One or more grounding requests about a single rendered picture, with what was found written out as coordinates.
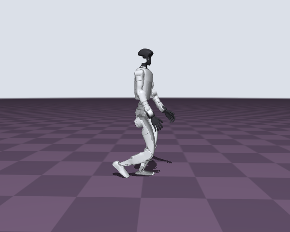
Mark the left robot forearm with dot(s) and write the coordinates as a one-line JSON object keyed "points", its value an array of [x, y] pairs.
{"points": [[158, 103]]}

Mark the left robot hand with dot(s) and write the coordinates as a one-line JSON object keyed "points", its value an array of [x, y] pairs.
{"points": [[169, 114]]}

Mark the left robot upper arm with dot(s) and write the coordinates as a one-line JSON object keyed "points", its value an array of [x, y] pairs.
{"points": [[153, 92]]}

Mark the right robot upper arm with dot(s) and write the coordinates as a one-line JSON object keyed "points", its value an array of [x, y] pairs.
{"points": [[139, 75]]}

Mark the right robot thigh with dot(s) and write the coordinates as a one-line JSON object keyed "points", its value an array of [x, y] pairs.
{"points": [[147, 132]]}

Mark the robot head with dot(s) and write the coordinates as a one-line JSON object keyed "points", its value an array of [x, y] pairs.
{"points": [[146, 53]]}

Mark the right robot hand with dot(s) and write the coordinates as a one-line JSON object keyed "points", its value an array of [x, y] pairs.
{"points": [[155, 121]]}

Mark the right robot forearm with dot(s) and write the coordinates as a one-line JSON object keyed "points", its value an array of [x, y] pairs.
{"points": [[144, 103]]}

